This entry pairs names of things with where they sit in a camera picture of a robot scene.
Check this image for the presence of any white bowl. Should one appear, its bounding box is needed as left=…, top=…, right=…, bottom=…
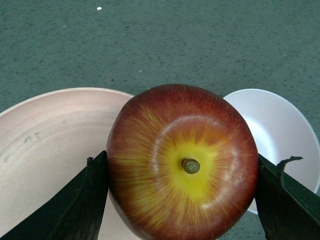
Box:
left=223, top=88, right=320, bottom=215

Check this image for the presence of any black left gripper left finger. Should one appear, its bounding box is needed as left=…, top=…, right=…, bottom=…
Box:
left=1, top=151, right=109, bottom=240

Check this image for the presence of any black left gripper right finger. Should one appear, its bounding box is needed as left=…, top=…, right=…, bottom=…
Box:
left=255, top=155, right=320, bottom=240

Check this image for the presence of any red yellow apple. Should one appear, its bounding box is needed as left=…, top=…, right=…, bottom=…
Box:
left=106, top=84, right=258, bottom=240

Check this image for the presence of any pink plate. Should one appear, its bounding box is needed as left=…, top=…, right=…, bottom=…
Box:
left=0, top=87, right=131, bottom=235

